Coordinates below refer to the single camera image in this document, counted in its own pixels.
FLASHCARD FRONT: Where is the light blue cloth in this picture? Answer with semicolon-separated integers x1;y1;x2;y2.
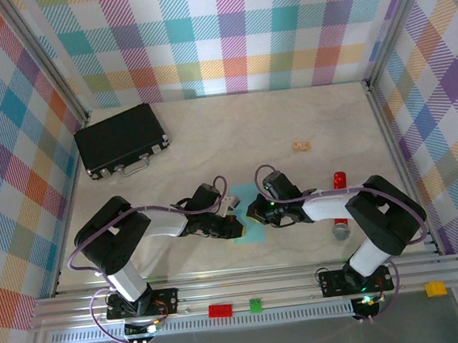
226;182;267;246

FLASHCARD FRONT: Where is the red microphone with silver head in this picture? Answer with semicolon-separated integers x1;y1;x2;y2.
325;171;354;245

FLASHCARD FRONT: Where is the red toy brick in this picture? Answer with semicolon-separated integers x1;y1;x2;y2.
207;303;235;319

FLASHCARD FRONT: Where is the black controller board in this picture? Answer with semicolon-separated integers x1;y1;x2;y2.
123;318;166;341
352;294;382;317

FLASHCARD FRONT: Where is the yellow toy brick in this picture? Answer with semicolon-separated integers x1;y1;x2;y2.
424;279;448;299

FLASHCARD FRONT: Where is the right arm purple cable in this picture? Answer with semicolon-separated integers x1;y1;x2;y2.
252;149;435;333

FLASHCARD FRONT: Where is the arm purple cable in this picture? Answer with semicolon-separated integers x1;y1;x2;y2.
60;174;243;343
252;149;435;333

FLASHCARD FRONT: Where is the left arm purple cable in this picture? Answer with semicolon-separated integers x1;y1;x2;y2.
60;174;243;343

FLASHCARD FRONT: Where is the aluminium mounting rail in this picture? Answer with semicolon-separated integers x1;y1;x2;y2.
24;250;458;334

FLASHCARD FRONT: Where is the slotted grey cable duct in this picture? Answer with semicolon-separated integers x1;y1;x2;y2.
45;303;360;343

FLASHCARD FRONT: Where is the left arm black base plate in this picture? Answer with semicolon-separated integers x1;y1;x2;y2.
103;286;182;323

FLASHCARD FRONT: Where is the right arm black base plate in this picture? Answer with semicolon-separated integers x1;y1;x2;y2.
317;263;397;299

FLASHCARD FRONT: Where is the black briefcase with metal handle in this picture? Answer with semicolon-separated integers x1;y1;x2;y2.
70;101;174;183

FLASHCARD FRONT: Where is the aluminium side rail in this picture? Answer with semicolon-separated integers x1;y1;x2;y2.
364;75;443;263

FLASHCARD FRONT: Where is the aluminium frame post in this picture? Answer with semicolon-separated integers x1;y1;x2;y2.
356;0;447;93
0;0;94;136

